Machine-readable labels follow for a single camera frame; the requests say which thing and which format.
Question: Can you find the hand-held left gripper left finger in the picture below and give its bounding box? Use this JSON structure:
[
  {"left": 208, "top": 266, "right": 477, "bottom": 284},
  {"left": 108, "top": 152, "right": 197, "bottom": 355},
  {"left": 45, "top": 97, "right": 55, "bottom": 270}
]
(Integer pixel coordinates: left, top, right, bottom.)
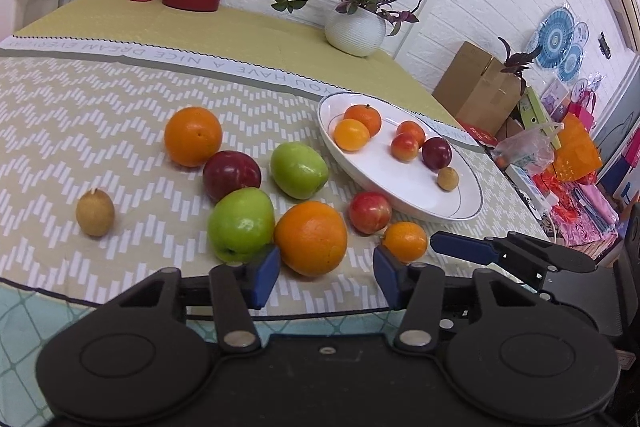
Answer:
[{"left": 107, "top": 244, "right": 281, "bottom": 354}]

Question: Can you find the purple leaf plant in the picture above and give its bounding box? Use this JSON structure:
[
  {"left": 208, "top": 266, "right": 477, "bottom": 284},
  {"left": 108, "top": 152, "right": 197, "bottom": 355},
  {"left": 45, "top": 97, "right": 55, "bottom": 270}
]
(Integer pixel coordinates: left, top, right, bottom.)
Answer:
[{"left": 497, "top": 37, "right": 543, "bottom": 95}]

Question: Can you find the cardboard box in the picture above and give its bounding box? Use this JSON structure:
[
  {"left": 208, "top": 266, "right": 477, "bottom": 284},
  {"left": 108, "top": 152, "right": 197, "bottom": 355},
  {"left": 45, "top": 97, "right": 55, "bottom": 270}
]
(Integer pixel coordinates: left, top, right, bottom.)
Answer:
[{"left": 432, "top": 41, "right": 523, "bottom": 136}]

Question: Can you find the large brown longan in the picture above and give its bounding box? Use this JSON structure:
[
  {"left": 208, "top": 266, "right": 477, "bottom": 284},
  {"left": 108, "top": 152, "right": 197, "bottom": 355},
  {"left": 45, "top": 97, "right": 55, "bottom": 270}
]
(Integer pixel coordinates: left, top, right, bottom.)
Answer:
[{"left": 437, "top": 167, "right": 460, "bottom": 192}]

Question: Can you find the large blue patterned wall plate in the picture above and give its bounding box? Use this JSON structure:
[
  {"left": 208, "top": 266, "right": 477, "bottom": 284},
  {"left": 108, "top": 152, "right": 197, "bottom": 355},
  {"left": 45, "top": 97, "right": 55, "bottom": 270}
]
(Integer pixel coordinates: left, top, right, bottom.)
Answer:
[{"left": 541, "top": 6, "right": 575, "bottom": 56}]

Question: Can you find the pink bag pile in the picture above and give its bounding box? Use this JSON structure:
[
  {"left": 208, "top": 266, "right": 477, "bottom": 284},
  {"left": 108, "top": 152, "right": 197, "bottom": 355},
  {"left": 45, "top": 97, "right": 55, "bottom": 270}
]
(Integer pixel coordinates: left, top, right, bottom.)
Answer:
[{"left": 550, "top": 182, "right": 621, "bottom": 253}]

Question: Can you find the clear plastic bag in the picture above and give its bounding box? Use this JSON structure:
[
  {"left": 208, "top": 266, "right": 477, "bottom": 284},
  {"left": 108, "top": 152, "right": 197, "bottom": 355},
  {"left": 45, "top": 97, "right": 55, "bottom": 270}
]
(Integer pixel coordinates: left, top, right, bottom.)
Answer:
[{"left": 491, "top": 122, "right": 565, "bottom": 175}]

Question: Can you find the potted plant in white pot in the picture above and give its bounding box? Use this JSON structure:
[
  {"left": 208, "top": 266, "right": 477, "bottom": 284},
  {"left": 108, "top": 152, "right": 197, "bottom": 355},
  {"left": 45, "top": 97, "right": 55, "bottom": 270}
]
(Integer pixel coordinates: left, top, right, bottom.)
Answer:
[{"left": 263, "top": 0, "right": 423, "bottom": 58}]

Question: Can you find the white power strip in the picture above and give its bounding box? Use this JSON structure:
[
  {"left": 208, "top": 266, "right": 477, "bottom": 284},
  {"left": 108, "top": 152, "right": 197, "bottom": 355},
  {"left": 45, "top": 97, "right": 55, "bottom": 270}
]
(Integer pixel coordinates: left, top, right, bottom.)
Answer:
[{"left": 505, "top": 164, "right": 558, "bottom": 212}]

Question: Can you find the medium blue patterned wall plate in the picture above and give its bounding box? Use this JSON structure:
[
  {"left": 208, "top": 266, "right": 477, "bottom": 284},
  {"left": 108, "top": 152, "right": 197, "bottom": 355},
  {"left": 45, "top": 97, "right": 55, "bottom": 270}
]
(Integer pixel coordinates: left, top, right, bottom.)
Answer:
[{"left": 557, "top": 43, "right": 585, "bottom": 82}]

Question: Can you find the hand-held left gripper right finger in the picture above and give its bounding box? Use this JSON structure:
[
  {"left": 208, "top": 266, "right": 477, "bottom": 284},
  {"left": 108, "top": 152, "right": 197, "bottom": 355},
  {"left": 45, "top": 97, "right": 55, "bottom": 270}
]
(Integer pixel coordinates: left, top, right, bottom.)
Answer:
[{"left": 372, "top": 246, "right": 548, "bottom": 354}]

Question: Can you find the red envelope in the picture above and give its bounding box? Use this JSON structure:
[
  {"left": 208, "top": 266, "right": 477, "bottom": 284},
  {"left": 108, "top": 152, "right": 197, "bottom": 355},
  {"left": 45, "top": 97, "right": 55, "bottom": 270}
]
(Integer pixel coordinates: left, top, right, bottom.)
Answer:
[{"left": 457, "top": 121, "right": 499, "bottom": 146}]

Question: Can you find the orange bag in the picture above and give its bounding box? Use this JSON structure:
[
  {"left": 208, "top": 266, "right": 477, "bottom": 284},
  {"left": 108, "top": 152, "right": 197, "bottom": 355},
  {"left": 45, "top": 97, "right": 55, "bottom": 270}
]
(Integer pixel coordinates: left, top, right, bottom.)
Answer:
[{"left": 550, "top": 113, "right": 604, "bottom": 182}]

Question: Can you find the green apple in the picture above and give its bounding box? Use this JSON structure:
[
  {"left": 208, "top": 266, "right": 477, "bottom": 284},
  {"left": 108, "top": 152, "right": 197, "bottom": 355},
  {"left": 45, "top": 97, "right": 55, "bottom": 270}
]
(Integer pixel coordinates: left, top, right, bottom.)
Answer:
[
  {"left": 270, "top": 142, "right": 330, "bottom": 200},
  {"left": 207, "top": 187, "right": 276, "bottom": 263}
]

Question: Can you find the dark red plum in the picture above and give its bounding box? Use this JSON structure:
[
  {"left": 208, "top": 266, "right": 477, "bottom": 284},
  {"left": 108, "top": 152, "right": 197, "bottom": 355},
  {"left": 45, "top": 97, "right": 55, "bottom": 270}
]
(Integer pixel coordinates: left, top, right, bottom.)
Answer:
[{"left": 421, "top": 137, "right": 453, "bottom": 170}]

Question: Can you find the large orange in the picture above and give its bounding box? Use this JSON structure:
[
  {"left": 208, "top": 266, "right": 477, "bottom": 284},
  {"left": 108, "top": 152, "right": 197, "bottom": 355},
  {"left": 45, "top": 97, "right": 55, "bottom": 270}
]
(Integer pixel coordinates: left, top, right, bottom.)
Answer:
[{"left": 273, "top": 201, "right": 348, "bottom": 278}]

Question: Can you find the red-yellow peach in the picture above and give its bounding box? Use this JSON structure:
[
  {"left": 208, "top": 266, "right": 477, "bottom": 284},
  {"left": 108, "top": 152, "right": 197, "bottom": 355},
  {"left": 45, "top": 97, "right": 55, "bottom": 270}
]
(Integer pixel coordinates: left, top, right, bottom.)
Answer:
[{"left": 390, "top": 133, "right": 420, "bottom": 162}]

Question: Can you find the dark red apple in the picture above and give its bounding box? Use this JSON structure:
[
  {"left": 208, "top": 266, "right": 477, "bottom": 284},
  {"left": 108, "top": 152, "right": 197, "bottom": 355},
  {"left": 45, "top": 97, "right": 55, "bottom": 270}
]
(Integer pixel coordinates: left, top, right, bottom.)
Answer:
[{"left": 202, "top": 150, "right": 262, "bottom": 204}]

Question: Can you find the white plate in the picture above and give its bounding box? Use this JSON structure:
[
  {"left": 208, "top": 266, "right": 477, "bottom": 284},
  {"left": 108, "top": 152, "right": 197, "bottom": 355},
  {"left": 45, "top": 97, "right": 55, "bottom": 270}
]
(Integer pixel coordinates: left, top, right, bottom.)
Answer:
[{"left": 317, "top": 92, "right": 484, "bottom": 222}]

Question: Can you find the tangerine with green stem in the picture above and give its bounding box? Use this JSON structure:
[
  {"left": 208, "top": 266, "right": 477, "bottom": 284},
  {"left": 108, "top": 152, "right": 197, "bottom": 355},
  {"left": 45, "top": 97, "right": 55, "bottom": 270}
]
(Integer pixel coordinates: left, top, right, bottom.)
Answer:
[{"left": 344, "top": 104, "right": 382, "bottom": 138}]

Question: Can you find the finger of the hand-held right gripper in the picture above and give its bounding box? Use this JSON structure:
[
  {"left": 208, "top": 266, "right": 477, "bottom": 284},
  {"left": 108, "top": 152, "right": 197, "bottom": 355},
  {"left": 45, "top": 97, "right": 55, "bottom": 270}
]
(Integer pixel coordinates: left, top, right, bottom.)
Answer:
[{"left": 431, "top": 230, "right": 597, "bottom": 292}]

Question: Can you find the small yellow orange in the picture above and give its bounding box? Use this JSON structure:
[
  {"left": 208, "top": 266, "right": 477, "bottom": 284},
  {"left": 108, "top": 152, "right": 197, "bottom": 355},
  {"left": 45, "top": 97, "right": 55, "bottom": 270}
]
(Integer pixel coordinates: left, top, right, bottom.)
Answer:
[{"left": 333, "top": 119, "right": 371, "bottom": 152}]

